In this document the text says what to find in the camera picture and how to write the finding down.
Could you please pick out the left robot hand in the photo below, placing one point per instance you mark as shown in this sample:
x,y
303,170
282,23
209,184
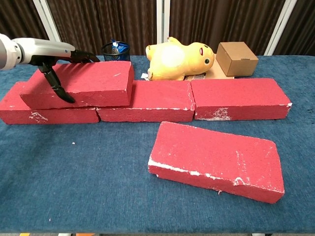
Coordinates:
x,y
44,50

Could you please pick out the red foam brick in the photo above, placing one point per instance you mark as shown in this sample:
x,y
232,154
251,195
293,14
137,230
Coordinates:
x,y
93,81
160,96
49,116
236,93

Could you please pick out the red foam brick chipped white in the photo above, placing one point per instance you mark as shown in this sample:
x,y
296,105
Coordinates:
x,y
211,157

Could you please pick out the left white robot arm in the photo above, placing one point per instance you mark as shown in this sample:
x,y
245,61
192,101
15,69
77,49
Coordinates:
x,y
6,52

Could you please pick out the dark brown curtain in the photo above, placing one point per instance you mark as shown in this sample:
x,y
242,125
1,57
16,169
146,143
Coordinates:
x,y
302,29
221,19
105,22
19,19

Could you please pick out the black mesh pen cup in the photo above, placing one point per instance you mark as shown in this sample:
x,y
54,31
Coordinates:
x,y
109,56

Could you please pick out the blue snack packet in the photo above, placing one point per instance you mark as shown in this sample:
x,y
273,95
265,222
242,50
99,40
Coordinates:
x,y
120,46

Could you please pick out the blue table cloth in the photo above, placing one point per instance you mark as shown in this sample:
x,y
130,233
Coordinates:
x,y
86,172

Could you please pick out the yellow plush toy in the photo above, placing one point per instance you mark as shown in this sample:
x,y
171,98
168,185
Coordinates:
x,y
177,61

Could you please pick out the small cardboard box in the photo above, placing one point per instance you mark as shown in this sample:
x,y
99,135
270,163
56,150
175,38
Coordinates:
x,y
238,59

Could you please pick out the white partition post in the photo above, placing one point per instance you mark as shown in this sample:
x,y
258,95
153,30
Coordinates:
x,y
50,24
283,24
163,24

